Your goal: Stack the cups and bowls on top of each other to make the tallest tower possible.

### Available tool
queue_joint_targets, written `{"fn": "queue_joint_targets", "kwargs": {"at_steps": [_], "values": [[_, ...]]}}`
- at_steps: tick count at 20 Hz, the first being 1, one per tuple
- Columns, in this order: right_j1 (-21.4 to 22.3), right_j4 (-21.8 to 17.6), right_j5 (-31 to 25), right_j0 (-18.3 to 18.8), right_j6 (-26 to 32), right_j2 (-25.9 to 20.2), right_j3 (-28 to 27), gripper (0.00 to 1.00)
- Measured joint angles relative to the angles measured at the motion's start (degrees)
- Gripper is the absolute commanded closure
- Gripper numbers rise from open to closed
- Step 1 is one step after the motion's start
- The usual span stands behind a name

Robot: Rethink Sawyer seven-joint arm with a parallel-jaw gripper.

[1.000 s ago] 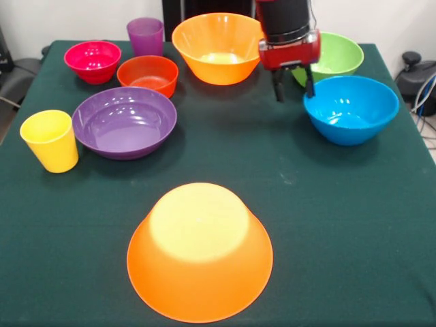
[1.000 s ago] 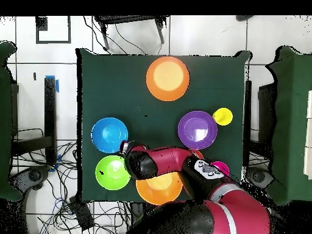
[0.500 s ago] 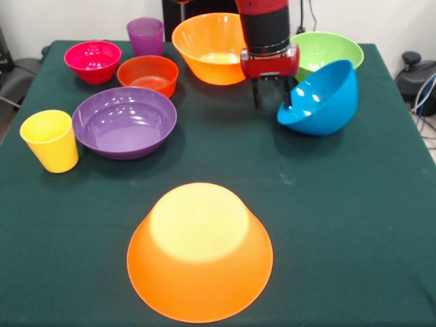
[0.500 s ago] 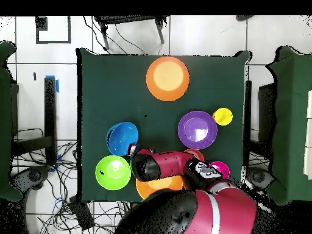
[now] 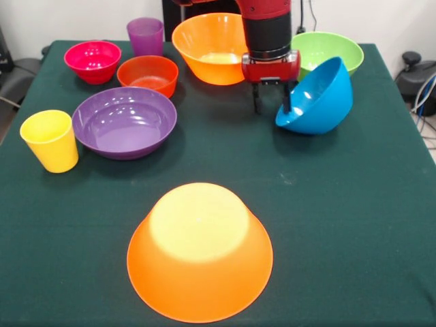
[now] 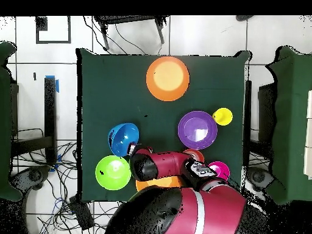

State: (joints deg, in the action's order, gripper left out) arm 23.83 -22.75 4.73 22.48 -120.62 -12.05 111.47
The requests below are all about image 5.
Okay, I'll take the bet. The opaque blue bowl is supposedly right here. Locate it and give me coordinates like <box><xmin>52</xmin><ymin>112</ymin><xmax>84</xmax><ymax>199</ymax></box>
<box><xmin>275</xmin><ymin>56</ymin><xmax>354</xmax><ymax>136</ymax></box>

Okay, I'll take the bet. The wide purple bowl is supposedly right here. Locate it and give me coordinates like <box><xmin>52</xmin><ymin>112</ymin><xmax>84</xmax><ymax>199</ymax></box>
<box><xmin>72</xmin><ymin>87</ymin><xmax>178</xmax><ymax>161</ymax></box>

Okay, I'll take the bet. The bundle of floor cables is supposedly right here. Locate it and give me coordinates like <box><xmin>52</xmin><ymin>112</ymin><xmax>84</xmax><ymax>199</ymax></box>
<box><xmin>410</xmin><ymin>75</ymin><xmax>436</xmax><ymax>140</ymax></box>

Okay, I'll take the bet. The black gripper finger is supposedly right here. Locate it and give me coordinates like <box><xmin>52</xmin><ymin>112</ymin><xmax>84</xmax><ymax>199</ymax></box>
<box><xmin>251</xmin><ymin>82</ymin><xmax>265</xmax><ymax>115</ymax></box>
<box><xmin>281</xmin><ymin>82</ymin><xmax>294</xmax><ymax>113</ymax></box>

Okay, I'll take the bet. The black wall cable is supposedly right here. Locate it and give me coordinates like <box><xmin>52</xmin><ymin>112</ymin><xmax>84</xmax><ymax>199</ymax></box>
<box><xmin>298</xmin><ymin>0</ymin><xmax>318</xmax><ymax>34</ymax></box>

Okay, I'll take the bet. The green bowl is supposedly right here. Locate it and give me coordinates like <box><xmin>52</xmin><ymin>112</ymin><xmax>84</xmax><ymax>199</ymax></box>
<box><xmin>291</xmin><ymin>31</ymin><xmax>364</xmax><ymax>82</ymax></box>

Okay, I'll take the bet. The yellow cup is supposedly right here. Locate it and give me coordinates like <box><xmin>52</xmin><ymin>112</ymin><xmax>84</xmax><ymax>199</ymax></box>
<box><xmin>19</xmin><ymin>109</ymin><xmax>80</xmax><ymax>174</ymax></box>

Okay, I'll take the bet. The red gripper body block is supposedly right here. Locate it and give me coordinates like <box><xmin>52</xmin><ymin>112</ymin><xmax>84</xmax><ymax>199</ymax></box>
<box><xmin>240</xmin><ymin>50</ymin><xmax>301</xmax><ymax>84</ymax></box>

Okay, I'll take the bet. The dark green tablecloth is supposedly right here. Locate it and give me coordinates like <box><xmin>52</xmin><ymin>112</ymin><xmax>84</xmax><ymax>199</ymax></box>
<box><xmin>0</xmin><ymin>40</ymin><xmax>436</xmax><ymax>327</ymax></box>

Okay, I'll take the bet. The purple cup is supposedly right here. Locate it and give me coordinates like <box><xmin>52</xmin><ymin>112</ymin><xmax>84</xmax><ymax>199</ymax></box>
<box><xmin>126</xmin><ymin>17</ymin><xmax>165</xmax><ymax>58</ymax></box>

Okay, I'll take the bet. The large orange bowl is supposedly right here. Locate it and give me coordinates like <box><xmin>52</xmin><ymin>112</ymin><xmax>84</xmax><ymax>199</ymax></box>
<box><xmin>126</xmin><ymin>182</ymin><xmax>274</xmax><ymax>324</ymax></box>
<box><xmin>171</xmin><ymin>12</ymin><xmax>251</xmax><ymax>86</ymax></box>

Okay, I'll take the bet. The small red-orange bowl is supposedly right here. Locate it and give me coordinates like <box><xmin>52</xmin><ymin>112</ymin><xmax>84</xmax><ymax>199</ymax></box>
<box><xmin>116</xmin><ymin>55</ymin><xmax>179</xmax><ymax>98</ymax></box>

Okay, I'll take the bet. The pink bowl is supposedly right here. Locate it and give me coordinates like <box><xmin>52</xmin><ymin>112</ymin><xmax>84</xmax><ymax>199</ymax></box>
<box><xmin>63</xmin><ymin>40</ymin><xmax>122</xmax><ymax>85</ymax></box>

